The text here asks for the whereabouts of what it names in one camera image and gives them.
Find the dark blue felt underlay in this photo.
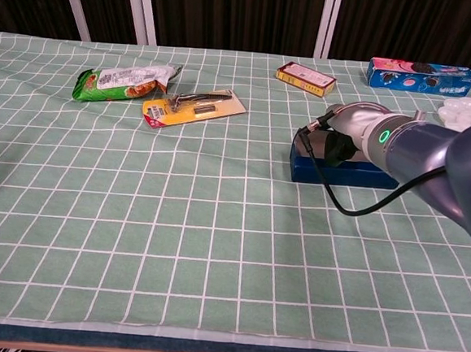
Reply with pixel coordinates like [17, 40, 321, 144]
[0, 322, 374, 352]

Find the black pleated curtain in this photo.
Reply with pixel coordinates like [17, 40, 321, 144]
[0, 0, 471, 72]

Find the white flower paint palette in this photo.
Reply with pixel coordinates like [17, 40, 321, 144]
[435, 96, 471, 133]

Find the green white grid tablecloth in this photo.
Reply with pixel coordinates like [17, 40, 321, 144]
[0, 29, 471, 352]

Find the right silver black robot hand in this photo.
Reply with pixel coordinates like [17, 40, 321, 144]
[320, 98, 394, 172]

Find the dark blue glasses case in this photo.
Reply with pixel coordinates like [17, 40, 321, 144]
[286, 125, 405, 192]

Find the razor on yellow card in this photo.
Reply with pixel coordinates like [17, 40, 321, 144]
[140, 81, 250, 137]

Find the blue cookie box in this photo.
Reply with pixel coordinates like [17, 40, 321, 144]
[364, 56, 471, 98]

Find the green snack packet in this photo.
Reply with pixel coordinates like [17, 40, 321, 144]
[70, 55, 184, 111]

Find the small red yellow box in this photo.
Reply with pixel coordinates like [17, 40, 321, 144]
[274, 59, 338, 100]

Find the white frame post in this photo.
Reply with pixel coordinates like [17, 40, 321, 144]
[52, 0, 96, 42]
[119, 0, 161, 46]
[312, 0, 344, 61]

